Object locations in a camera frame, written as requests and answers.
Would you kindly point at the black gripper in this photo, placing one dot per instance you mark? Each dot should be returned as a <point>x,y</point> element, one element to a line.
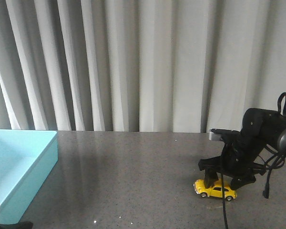
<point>237,159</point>
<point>19,225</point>

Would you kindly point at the yellow toy beetle car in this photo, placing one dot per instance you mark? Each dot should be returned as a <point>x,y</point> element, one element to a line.
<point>215,190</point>

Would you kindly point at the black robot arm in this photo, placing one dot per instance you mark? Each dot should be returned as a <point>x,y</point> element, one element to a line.
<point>280,135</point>

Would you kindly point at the light blue storage box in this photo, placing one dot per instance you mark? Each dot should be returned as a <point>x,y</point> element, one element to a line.
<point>26,159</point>

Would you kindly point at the grey pleated curtain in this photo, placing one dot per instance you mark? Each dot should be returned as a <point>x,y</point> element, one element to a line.
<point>139,65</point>

